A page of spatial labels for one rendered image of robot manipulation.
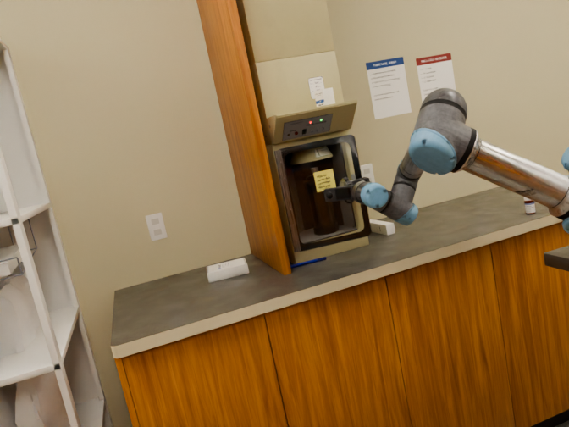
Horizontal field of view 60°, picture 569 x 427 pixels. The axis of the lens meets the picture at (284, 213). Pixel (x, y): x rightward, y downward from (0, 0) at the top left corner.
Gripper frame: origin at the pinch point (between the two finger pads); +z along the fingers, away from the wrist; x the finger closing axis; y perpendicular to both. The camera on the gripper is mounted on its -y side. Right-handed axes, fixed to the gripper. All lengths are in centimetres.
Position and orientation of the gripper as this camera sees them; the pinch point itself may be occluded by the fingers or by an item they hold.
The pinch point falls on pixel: (340, 189)
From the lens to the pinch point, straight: 184.9
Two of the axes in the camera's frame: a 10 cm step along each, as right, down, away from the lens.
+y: 9.7, -2.2, 1.1
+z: -1.4, -1.3, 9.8
